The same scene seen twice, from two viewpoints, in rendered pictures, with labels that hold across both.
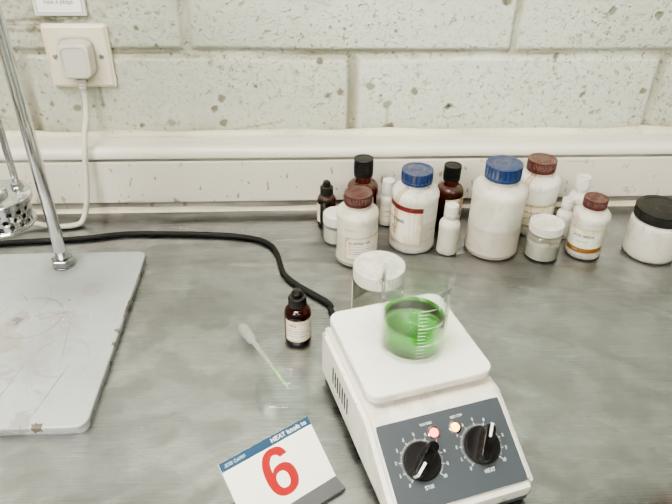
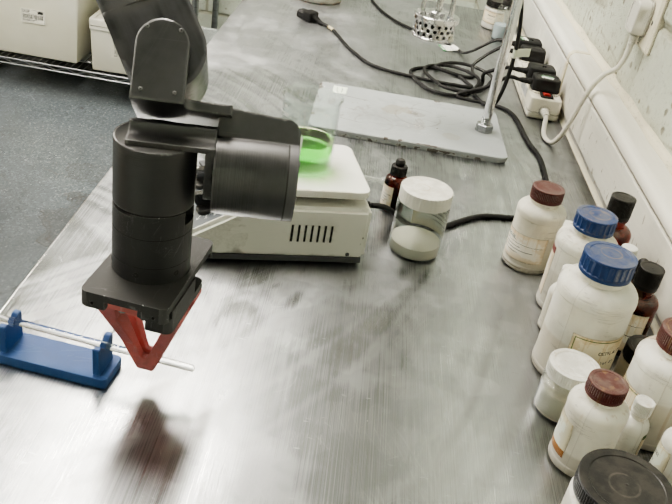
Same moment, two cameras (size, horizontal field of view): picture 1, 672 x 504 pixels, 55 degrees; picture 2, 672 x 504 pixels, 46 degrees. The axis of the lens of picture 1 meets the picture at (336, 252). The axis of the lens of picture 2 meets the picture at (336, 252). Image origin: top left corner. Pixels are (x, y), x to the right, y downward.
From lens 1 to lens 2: 1.00 m
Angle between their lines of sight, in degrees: 76
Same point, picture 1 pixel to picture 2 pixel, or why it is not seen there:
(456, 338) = (302, 183)
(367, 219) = (522, 208)
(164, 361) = (369, 157)
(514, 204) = (560, 292)
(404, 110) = not seen: outside the picture
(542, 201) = (630, 372)
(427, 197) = (565, 238)
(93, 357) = (371, 130)
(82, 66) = (632, 21)
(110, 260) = (491, 145)
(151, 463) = not seen: hidden behind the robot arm
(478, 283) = (479, 330)
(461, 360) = not seen: hidden behind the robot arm
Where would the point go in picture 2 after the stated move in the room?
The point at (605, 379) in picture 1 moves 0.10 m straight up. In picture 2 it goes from (297, 361) to (311, 268)
